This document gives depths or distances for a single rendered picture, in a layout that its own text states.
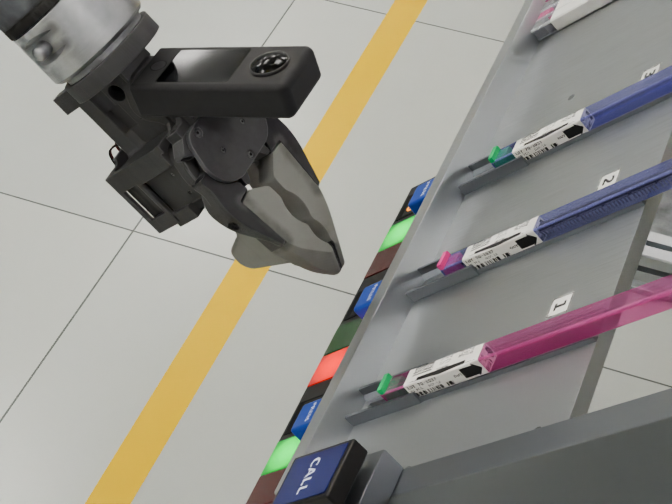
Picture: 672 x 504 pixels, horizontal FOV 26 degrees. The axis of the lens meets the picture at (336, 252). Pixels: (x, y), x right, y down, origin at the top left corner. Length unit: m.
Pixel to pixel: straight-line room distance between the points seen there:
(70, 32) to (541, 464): 0.39
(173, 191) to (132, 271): 1.04
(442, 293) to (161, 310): 1.03
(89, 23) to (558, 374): 0.36
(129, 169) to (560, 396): 0.34
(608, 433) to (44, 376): 1.28
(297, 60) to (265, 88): 0.03
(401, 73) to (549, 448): 1.62
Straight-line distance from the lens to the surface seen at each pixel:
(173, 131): 0.92
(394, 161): 2.13
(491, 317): 0.87
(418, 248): 0.98
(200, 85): 0.89
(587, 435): 0.69
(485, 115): 1.09
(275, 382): 1.84
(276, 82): 0.87
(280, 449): 0.97
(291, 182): 0.96
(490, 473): 0.73
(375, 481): 0.77
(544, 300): 0.84
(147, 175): 0.95
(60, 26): 0.90
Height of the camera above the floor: 1.43
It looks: 46 degrees down
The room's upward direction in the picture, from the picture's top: straight up
